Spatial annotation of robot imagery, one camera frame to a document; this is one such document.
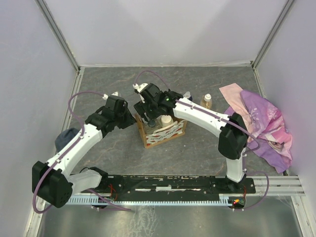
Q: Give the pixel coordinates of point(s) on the purple pink floral cloth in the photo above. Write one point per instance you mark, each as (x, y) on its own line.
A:
(265, 122)

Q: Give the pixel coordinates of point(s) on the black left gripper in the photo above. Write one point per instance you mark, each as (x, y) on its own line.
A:
(131, 119)

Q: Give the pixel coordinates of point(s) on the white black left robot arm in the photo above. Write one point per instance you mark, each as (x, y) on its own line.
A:
(53, 180)

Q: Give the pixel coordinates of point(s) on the clear bottle grey cap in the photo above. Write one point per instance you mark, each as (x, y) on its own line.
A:
(151, 126)

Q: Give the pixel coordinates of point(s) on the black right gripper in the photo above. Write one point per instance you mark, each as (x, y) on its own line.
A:
(141, 107)

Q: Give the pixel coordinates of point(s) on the cream lidded white jar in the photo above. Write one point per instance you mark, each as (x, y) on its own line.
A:
(166, 120)

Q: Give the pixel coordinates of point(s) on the amber liquid clear bottle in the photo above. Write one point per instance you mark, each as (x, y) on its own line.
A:
(206, 101)

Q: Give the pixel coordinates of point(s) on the blue-grey towel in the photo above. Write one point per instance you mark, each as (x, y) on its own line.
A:
(64, 138)

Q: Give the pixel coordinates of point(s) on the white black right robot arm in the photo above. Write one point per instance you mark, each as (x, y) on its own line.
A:
(230, 130)

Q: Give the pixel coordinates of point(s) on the light blue cable duct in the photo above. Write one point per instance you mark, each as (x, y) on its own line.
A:
(96, 201)

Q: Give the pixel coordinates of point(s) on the dark blue capped bottle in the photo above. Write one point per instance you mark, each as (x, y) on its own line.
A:
(188, 96)

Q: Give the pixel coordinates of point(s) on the aluminium frame rails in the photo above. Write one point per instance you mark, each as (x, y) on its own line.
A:
(305, 217)

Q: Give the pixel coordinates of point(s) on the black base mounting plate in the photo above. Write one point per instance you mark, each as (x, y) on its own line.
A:
(172, 188)

